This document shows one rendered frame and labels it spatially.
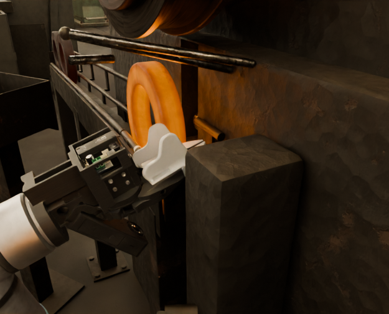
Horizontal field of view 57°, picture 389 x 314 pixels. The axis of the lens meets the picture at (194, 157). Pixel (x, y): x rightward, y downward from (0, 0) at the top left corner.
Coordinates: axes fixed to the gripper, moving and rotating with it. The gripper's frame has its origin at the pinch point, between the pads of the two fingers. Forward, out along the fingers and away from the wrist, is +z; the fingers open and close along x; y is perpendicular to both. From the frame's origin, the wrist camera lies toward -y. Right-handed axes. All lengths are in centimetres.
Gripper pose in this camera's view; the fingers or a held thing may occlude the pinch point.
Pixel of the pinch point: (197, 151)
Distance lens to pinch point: 46.5
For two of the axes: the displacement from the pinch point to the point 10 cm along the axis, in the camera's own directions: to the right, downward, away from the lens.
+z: 8.5, -4.7, 2.5
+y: -2.8, -7.9, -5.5
